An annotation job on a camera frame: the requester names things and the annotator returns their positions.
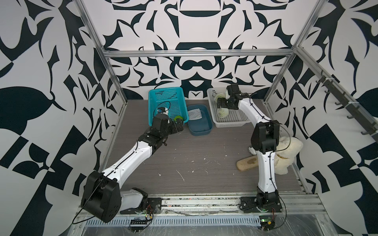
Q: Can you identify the white foam net sleeve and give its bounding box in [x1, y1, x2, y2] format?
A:
[214, 93, 226, 103]

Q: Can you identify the green custard apple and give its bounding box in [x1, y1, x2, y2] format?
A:
[174, 116, 184, 123]

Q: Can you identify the white foam net front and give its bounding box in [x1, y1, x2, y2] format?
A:
[217, 108, 229, 119]

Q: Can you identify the white foam net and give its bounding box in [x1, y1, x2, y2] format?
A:
[217, 108, 229, 119]
[188, 108, 202, 121]

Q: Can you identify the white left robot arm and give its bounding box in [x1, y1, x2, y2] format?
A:
[80, 113, 184, 223]

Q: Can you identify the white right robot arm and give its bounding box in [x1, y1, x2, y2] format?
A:
[217, 84, 280, 212]

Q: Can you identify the white foam net back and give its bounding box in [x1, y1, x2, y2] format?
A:
[188, 108, 202, 121]

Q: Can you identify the white perforated plastic basket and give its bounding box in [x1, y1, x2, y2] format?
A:
[207, 88, 249, 128]

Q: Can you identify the teal perforated plastic basket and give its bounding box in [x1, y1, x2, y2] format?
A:
[148, 87, 189, 126]

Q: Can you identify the dark teal small tray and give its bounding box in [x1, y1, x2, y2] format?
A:
[187, 104, 213, 136]

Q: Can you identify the tan sponge block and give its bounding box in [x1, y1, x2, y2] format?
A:
[236, 155, 258, 172]

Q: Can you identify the white plush toy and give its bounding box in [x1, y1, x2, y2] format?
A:
[274, 137, 303, 175]

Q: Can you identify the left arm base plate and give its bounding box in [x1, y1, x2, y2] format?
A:
[120, 197, 162, 214]

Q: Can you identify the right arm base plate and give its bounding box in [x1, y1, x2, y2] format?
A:
[238, 195, 282, 213]

